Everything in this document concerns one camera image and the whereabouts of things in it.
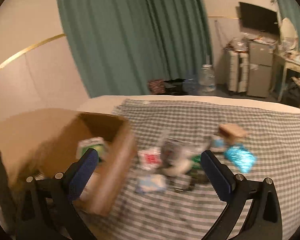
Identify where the white red sachet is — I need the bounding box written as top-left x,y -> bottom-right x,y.
138,147 -> 162,171

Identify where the blue glitter bottle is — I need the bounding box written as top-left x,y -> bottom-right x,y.
224,144 -> 256,173

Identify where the green white medicine box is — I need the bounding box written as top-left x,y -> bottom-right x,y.
76,137 -> 108,161

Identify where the green snack packet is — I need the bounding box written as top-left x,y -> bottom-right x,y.
191,154 -> 201,168

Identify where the blue cloud tissue pack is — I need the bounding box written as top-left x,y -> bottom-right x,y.
136,174 -> 167,194

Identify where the small brown cardboard box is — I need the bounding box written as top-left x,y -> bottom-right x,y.
218,124 -> 248,145

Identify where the green white checkered cloth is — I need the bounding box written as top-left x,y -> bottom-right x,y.
77,98 -> 300,240

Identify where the printed wet wipes pack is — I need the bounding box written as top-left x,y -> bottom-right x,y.
160,138 -> 189,168

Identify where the large clear water bottle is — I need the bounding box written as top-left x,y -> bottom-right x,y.
198,64 -> 216,95

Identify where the white dressing table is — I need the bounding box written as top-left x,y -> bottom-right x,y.
271,53 -> 300,102

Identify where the white drawer cabinet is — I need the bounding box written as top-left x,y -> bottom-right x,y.
225,50 -> 249,93

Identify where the grey mini fridge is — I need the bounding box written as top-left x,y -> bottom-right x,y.
247,41 -> 273,98

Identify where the green curtain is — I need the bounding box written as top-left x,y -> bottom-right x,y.
57,0 -> 213,98

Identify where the black wall television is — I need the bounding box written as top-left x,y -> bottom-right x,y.
239,2 -> 280,35

